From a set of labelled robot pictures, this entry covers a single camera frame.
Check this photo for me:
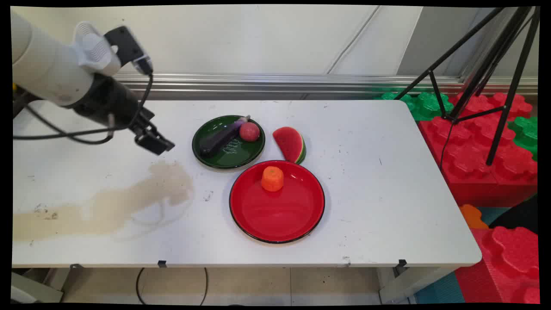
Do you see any toy watermelon slice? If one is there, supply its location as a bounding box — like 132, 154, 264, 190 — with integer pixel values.
272, 126, 307, 165

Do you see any thin black tripod cable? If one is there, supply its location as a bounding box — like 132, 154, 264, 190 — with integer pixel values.
439, 121, 453, 169

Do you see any aluminium wall rail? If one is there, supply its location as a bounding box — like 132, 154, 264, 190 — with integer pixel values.
113, 72, 539, 101

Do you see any dark green round plate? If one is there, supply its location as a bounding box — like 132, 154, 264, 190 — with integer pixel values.
192, 115, 266, 170

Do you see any orange foam block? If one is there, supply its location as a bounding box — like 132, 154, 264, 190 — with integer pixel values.
458, 204, 490, 229

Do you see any black cable under table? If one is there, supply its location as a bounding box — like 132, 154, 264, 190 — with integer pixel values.
135, 267, 210, 306

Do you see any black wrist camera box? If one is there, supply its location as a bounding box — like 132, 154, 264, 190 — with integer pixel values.
103, 26, 154, 76

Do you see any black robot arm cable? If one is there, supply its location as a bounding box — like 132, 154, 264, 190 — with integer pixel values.
25, 105, 115, 146

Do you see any orange toy fruit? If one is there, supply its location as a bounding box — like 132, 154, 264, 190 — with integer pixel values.
261, 166, 285, 192

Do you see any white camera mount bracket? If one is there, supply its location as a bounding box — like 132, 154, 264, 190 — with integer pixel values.
72, 21, 122, 78

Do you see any black tripod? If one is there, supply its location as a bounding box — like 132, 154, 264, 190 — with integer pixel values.
394, 6, 541, 167

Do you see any green foam block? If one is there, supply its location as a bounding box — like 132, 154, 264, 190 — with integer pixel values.
374, 90, 455, 122
507, 115, 539, 161

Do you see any red round plate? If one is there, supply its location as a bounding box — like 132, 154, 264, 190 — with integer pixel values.
229, 160, 326, 245

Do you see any grey table leg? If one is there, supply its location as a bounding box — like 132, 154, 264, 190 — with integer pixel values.
378, 266, 455, 304
11, 270, 64, 304

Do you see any black camera cable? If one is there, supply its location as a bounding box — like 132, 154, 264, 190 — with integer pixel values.
12, 72, 155, 140

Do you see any purple toy eggplant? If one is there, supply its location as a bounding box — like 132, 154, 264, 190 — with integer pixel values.
199, 115, 251, 158

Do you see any red toy apple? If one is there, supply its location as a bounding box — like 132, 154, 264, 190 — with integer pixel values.
239, 121, 261, 143

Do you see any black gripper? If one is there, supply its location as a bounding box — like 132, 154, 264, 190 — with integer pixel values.
69, 73, 176, 156

